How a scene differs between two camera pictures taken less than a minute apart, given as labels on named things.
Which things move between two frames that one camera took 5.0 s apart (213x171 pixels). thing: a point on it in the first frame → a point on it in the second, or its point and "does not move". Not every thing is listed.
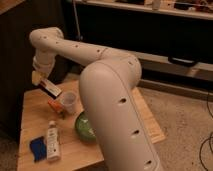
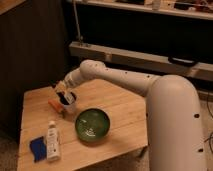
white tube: [53, 142] does not move
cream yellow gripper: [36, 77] → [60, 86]
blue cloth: [38, 147] does not move
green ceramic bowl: [84, 132] does not move
